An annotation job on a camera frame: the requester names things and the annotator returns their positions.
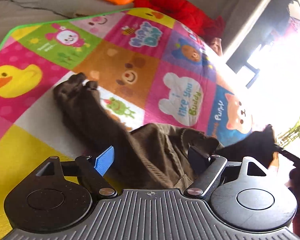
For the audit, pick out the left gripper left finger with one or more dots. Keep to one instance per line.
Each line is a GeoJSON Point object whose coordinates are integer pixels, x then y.
{"type": "Point", "coordinates": [92, 170]}

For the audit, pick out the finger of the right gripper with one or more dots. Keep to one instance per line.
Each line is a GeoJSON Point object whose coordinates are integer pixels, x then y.
{"type": "Point", "coordinates": [288, 155]}

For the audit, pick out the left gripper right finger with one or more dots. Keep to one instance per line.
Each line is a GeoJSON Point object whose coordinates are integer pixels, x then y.
{"type": "Point", "coordinates": [209, 169]}

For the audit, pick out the brown corduroy garment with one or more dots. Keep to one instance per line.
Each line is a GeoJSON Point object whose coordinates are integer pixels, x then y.
{"type": "Point", "coordinates": [153, 156]}

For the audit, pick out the colourful cartoon play mat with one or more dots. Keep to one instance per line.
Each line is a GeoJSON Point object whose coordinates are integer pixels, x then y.
{"type": "Point", "coordinates": [150, 68]}

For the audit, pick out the pink cloth toy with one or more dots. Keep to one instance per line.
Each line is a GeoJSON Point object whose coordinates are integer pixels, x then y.
{"type": "Point", "coordinates": [216, 46]}

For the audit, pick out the red plush cushion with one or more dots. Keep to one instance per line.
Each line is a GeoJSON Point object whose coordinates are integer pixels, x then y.
{"type": "Point", "coordinates": [187, 14]}

